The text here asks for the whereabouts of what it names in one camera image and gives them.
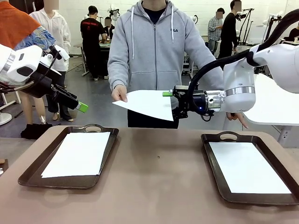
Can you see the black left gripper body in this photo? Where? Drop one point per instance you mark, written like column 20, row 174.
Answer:
column 42, row 81

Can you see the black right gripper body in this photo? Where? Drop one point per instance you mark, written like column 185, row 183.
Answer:
column 197, row 102

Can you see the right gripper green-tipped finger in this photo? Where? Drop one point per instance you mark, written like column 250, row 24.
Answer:
column 167, row 94
column 181, row 112

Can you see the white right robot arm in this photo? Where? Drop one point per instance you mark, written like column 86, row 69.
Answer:
column 238, row 79

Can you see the person's left forearm grey sleeve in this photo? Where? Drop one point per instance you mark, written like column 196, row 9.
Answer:
column 216, row 79

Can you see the person's right hand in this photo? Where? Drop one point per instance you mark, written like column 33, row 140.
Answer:
column 120, row 93

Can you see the person's left hand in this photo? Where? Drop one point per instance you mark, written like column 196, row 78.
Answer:
column 236, row 116

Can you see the person in grey hoodie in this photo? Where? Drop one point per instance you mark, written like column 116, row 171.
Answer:
column 151, row 58

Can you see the black cloth bundle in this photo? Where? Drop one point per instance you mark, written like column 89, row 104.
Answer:
column 35, row 131

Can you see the white round stand base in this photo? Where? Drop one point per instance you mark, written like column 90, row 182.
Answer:
column 4, row 120

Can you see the person in white coat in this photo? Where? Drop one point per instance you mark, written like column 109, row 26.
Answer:
column 58, row 30

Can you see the orange cloth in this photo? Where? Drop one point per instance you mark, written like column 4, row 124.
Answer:
column 16, row 23

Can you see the brown plastic serving tray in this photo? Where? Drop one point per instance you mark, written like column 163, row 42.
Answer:
column 215, row 168
column 30, row 177

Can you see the person in black T-shirt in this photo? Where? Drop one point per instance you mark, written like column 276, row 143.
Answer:
column 92, row 30

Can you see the person in plaid shirt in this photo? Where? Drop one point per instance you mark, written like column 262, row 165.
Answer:
column 215, row 28

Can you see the person in black clothes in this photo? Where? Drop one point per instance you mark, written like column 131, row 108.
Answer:
column 230, row 30

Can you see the seated person in black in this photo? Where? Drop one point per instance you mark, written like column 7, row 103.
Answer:
column 108, row 29

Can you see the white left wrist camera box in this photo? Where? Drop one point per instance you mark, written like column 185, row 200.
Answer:
column 61, row 53

